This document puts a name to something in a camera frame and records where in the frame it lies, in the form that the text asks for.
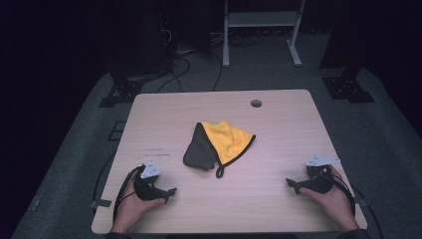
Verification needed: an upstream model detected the person's right hand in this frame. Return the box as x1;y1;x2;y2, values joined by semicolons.
298;164;360;232

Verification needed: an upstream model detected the person's left hand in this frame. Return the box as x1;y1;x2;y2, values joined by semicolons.
110;172;166;233

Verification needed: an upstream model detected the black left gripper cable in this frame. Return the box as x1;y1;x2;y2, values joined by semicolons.
112;165;144;223

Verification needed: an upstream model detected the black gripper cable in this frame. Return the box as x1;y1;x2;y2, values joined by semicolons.
326;172;356;217
112;165;144;223

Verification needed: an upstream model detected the black cable beside table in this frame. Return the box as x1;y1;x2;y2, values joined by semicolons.
351;185;386;239

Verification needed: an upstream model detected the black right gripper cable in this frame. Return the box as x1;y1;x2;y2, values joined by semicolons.
326;172;356;217

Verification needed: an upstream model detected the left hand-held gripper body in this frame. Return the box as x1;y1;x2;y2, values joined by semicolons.
133;160;169;202

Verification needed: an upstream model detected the black floor cable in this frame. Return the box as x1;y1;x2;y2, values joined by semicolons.
155;56;192;95
211;52;224;93

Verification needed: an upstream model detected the black stand base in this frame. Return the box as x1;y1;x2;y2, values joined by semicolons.
318;0;376;105
99;66;168;109

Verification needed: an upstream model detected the grey tape strip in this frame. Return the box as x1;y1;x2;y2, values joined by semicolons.
90;198;113;210

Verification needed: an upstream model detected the yellow and grey cloth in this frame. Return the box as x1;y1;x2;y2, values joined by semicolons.
182;119;257;179

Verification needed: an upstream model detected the white metal stand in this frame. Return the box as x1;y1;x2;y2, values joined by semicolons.
222;0;307;69

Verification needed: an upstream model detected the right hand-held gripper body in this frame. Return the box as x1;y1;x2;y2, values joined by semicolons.
298;153;341;194

